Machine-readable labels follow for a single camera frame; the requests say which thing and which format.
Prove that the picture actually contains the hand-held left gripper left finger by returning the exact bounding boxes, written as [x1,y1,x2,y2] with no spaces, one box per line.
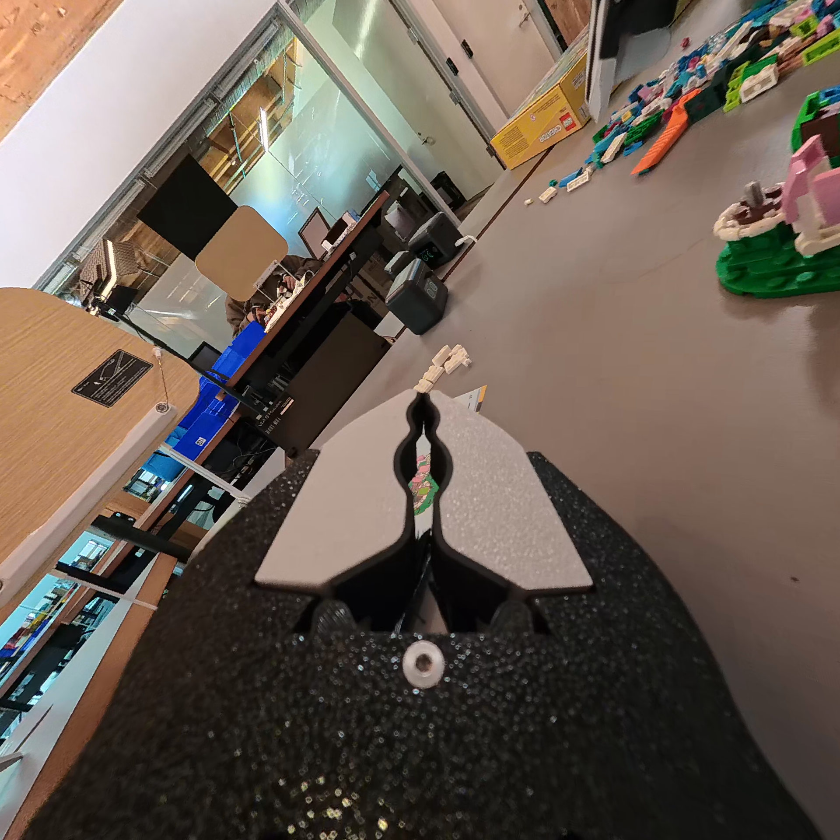
[255,391,422,634]

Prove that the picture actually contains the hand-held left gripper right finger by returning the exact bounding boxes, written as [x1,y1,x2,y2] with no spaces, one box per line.
[423,391,595,634]

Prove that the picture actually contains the pile of lego bricks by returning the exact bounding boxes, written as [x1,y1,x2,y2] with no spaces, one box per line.
[558,0,840,191]

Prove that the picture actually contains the white lego assembly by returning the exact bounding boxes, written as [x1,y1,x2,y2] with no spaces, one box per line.
[415,343,472,393]

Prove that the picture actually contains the lego flower build green base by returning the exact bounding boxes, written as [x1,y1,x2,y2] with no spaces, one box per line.
[714,134,840,299]

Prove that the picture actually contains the green brown lego build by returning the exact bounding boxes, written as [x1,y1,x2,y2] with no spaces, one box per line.
[791,88,840,168]

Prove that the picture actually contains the instruction booklet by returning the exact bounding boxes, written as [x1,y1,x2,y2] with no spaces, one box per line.
[400,385,488,634]

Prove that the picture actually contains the black desk cabinet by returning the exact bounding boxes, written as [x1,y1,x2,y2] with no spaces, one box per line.
[259,302,395,454]

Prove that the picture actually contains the blue storage bins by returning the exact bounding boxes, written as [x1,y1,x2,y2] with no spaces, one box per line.
[141,322,266,480]

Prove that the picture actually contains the black desk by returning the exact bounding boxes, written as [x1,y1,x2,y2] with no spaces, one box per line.
[197,190,395,460]

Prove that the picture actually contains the grey power station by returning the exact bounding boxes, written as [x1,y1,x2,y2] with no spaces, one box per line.
[384,258,449,336]

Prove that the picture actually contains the small monitor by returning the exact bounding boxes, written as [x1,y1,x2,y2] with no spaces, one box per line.
[298,206,331,253]

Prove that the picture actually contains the wooden tabletop panel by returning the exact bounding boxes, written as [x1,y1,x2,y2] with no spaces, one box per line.
[0,287,201,592]

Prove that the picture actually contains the black power station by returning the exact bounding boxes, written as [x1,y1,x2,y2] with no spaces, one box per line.
[394,211,463,269]

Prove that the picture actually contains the yellow cardboard box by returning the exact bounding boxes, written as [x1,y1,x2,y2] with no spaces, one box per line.
[490,29,592,170]

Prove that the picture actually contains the orange brick separator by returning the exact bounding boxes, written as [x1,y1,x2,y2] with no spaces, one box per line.
[631,88,703,177]

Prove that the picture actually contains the white folded board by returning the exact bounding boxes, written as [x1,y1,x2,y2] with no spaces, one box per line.
[586,0,677,122]

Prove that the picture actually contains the black wall panel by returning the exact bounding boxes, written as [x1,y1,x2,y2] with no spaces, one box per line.
[136,154,238,261]

